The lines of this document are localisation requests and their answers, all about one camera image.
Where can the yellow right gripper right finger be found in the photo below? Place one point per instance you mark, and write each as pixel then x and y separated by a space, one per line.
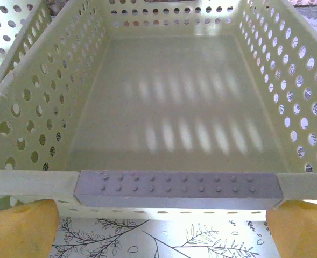
pixel 303 233

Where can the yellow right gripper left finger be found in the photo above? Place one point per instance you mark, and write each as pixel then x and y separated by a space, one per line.
pixel 18 233

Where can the pale yellow perforated plastic basket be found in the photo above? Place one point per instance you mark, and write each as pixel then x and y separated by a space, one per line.
pixel 2 24
pixel 174 107

